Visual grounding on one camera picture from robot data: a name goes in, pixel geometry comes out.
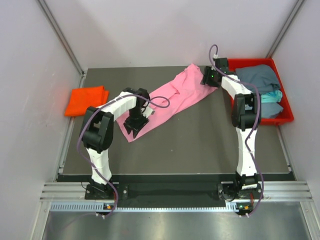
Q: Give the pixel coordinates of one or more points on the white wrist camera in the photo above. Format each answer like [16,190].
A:
[213,59]
[148,111]

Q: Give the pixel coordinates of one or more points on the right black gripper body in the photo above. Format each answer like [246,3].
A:
[210,78]

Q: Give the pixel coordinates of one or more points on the corner aluminium post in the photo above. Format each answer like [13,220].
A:
[60,35]
[293,13]

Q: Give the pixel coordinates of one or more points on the folded orange t-shirt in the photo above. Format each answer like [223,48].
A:
[82,98]

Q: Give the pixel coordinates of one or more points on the grey-blue t-shirt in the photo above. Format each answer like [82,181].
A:
[265,80]

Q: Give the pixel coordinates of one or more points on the left corner aluminium post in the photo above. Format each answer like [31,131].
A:
[60,35]

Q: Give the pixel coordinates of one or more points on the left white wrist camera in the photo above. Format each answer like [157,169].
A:
[148,111]

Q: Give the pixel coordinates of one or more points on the grey slotted cable duct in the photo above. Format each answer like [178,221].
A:
[103,208]

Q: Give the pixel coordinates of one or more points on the aluminium frame rail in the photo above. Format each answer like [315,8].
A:
[274,191]

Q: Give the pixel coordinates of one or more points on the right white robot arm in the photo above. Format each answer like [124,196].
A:
[245,117]

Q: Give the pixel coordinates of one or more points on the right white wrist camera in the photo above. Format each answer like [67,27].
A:
[213,59]

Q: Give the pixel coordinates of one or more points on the red plastic bin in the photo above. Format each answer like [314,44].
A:
[286,116]

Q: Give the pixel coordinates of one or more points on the teal t-shirt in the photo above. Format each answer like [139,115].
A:
[272,97]

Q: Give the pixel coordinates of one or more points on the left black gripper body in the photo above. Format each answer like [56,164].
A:
[136,120]

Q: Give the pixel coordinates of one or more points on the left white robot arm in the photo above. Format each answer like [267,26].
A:
[98,132]

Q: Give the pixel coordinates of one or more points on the right corner aluminium post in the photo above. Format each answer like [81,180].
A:
[293,13]

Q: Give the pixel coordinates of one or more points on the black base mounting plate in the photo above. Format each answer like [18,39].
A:
[174,190]

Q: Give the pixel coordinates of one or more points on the pink t-shirt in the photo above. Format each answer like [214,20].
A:
[182,92]

